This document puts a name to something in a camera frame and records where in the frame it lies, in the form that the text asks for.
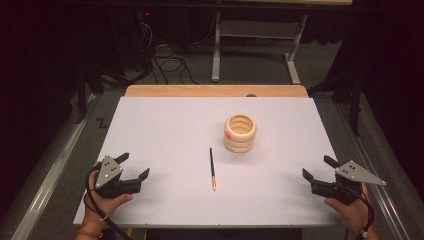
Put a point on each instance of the dark device with red light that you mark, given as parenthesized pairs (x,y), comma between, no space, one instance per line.
(144,30)

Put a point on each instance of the aluminium floor rail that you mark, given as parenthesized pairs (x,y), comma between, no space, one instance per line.
(50,180)
(373,180)

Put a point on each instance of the black pen with tan end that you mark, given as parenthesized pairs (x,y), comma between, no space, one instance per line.
(212,166)

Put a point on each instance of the person's left hand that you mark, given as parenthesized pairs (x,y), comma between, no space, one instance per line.
(105,206)

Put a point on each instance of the wooden table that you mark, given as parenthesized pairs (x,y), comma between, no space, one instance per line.
(200,90)

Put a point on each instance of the black metal stand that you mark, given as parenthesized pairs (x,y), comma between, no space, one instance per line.
(356,106)
(81,96)

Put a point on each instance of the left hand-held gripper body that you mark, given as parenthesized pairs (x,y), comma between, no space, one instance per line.
(108,173)

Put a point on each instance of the cream ribbed pen holder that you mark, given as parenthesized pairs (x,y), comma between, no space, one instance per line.
(240,141)

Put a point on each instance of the person's right hand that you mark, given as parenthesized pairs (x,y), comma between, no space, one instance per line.
(350,213)

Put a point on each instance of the white metal desk frame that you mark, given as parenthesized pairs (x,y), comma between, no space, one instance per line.
(216,60)

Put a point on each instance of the white table board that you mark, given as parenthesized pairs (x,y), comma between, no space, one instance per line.
(173,133)

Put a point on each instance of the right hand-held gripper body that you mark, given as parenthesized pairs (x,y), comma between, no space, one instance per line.
(353,173)

